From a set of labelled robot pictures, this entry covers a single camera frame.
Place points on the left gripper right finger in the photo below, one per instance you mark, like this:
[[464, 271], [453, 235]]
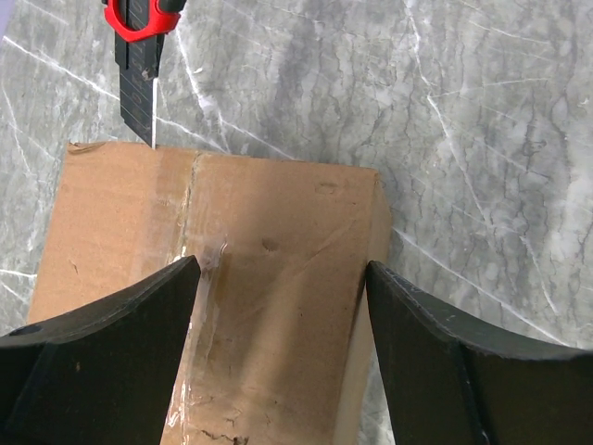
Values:
[[452, 378]]

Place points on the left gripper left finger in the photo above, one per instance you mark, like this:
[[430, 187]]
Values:
[[103, 373]]

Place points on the brown cardboard express box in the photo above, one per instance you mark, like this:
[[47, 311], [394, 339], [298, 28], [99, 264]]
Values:
[[280, 341]]

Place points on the red black utility knife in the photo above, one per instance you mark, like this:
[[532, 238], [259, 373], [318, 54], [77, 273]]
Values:
[[140, 28]]

